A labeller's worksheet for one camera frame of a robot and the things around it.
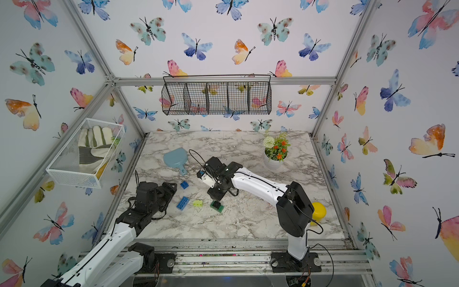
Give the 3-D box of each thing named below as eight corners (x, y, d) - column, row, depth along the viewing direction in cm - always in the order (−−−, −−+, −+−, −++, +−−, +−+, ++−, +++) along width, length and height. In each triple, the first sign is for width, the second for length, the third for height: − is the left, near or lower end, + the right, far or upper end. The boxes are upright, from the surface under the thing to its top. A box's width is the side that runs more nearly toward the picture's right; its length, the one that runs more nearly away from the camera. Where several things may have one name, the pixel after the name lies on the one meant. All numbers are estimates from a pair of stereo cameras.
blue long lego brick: (176, 208, 91) (175, 206, 90) (183, 197, 95) (182, 195, 93) (183, 211, 90) (182, 209, 89) (189, 200, 94) (189, 198, 92)
